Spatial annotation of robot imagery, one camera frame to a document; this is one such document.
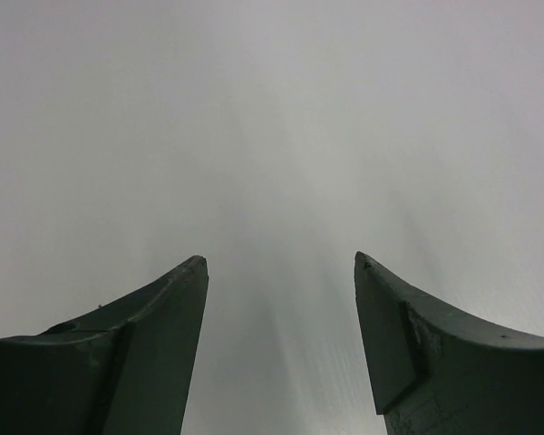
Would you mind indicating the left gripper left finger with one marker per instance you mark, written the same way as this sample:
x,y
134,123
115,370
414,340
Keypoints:
x,y
123,368

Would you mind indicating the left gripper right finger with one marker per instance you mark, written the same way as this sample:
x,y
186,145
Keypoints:
x,y
435,369

